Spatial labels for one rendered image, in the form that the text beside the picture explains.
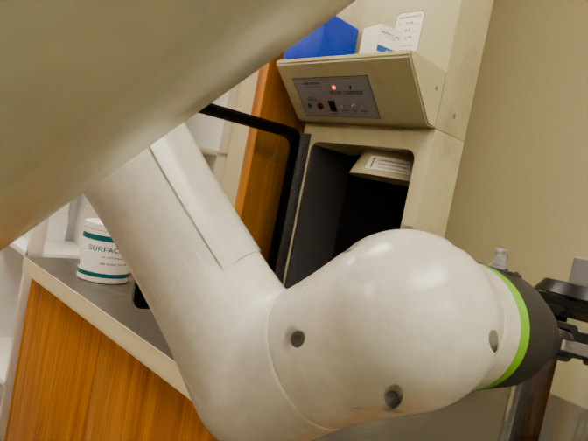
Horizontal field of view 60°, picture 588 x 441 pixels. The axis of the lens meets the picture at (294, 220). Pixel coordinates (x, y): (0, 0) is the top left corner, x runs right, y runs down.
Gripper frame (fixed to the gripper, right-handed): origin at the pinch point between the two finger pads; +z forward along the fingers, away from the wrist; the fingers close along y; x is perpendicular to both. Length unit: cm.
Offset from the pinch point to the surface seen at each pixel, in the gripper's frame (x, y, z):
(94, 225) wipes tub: 8, 106, -7
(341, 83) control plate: -32, 48, 5
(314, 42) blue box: -39, 54, 2
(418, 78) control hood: -32.5, 31.6, 5.0
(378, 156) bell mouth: -22, 45, 17
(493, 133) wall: -39, 42, 56
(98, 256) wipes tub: 15, 104, -5
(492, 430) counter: 19.4, 13.4, 23.4
